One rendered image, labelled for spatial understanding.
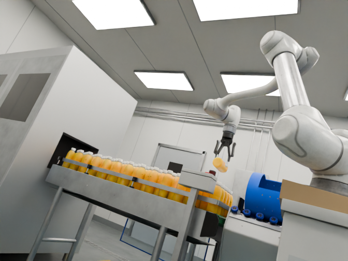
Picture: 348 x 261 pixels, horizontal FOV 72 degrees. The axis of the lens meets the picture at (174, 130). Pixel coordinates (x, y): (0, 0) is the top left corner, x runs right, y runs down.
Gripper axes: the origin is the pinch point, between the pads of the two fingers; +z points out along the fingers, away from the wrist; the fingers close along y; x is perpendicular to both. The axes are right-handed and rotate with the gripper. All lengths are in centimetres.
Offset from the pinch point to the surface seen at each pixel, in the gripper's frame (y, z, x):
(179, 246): 5, 57, 18
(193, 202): 3.8, 32.0, 18.4
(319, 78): -43, -217, -221
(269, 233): -36, 35, 0
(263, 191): -29.7, 14.2, 1.9
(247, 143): 77, -135, -339
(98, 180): 91, 36, 10
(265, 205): -32.2, 21.4, 0.3
